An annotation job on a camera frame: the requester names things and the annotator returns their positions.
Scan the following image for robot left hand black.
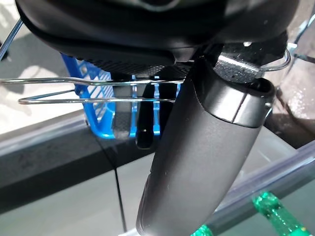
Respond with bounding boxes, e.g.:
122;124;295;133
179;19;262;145
14;0;300;236

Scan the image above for blue plastic shopping basket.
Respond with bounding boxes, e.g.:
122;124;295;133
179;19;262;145
60;53;183;141

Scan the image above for green Sprite bottle yellow cap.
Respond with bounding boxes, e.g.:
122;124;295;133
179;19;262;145
193;224;213;236
251;191;311;236

